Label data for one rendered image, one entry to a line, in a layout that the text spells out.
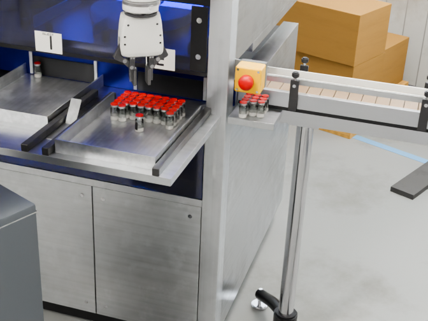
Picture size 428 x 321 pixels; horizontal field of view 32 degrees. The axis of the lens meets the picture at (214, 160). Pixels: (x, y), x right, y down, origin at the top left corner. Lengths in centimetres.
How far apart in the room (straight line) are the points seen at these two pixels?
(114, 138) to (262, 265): 125
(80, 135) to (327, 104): 68
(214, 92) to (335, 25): 203
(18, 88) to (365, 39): 225
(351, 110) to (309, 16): 203
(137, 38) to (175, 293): 97
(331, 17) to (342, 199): 102
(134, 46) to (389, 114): 75
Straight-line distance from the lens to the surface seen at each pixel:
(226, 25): 199
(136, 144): 189
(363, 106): 210
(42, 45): 223
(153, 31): 174
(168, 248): 234
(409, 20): 477
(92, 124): 201
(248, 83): 198
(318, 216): 338
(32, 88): 226
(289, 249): 239
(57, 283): 260
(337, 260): 310
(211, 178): 217
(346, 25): 399
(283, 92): 212
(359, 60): 406
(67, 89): 224
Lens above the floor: 169
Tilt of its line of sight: 27 degrees down
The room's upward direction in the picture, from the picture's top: 3 degrees clockwise
